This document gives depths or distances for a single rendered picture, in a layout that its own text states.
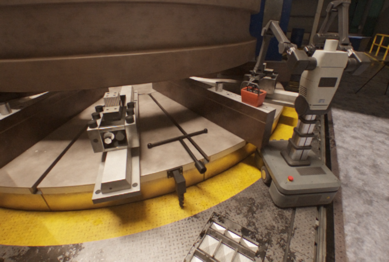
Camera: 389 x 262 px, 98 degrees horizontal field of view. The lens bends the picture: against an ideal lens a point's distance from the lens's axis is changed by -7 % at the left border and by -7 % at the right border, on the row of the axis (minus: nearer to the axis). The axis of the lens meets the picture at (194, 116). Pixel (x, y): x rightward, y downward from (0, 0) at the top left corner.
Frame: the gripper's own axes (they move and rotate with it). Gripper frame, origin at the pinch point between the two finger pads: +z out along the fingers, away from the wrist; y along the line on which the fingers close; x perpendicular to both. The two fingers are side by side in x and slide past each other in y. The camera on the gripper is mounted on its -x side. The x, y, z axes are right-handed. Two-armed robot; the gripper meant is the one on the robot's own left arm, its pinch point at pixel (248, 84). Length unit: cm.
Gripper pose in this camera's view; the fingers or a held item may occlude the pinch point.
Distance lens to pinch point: 175.4
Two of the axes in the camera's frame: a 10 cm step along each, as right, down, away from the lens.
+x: -1.7, -8.0, -5.7
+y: -6.4, -3.5, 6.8
